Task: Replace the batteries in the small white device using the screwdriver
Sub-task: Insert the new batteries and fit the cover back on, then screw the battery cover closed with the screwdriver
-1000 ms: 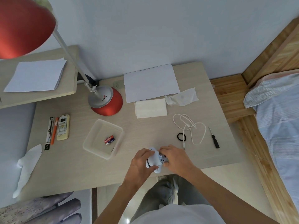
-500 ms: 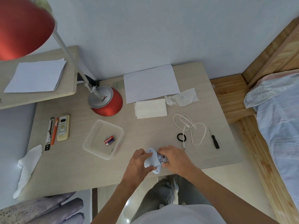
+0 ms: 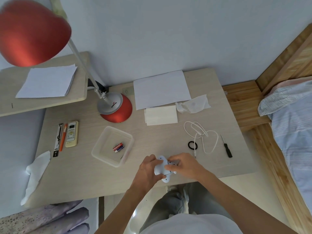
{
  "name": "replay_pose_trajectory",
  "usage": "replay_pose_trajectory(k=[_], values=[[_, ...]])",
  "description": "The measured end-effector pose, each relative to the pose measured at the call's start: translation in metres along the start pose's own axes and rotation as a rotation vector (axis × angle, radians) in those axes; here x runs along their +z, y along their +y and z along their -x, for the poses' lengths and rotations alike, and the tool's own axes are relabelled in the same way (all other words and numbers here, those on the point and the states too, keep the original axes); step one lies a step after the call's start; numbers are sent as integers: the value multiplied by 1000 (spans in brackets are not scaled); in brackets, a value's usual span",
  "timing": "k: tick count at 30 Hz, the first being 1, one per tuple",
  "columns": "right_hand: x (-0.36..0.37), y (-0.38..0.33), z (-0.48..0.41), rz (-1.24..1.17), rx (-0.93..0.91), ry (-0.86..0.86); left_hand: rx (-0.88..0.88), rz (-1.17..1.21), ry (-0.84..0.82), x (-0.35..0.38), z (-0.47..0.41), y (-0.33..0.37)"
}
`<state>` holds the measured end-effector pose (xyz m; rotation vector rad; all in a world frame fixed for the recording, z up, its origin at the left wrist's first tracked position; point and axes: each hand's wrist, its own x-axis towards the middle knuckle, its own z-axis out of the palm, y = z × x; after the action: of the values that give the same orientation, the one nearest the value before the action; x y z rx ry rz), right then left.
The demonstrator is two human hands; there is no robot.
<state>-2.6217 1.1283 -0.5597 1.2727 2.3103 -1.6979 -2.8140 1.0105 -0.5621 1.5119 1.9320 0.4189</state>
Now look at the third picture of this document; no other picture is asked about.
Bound flat white napkin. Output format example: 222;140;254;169
144;105;178;126

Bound person's right forearm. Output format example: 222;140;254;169
197;172;299;234

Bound person's left forearm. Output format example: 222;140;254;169
94;185;151;234

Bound red desk lamp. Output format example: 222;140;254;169
0;0;133;124

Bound orange pen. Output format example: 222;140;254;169
59;123;68;152

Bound light blue striped bedsheet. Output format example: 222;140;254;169
268;104;312;217

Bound person's grey trousers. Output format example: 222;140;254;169
139;181;234;234

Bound light blue toy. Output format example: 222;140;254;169
154;155;180;184

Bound crumpled white tissue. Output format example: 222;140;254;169
175;94;212;114

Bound white paper stack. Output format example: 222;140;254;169
15;64;78;98

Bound long white tissue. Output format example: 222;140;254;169
20;150;51;206

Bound white cable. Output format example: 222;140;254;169
183;121;219;158

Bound person's white shirt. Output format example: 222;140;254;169
140;213;240;234

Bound blue striped pillow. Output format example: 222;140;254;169
258;81;312;117

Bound black handle screwdriver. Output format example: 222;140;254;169
220;135;233;158

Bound person's left hand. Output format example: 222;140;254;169
130;154;166;195

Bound beige desk shelf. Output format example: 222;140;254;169
0;51;91;117

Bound pink pillow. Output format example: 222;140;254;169
272;76;312;95

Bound person's right hand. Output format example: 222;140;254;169
164;153;216;182

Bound white paper sheet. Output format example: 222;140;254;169
133;70;192;111

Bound clear plastic container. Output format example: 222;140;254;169
91;126;135;168

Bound wooden bed frame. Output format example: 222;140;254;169
222;23;312;234

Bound purple floral quilt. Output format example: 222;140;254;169
0;200;90;234

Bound black pen package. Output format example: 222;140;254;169
52;123;64;158

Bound cream remote control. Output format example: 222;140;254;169
65;121;79;148

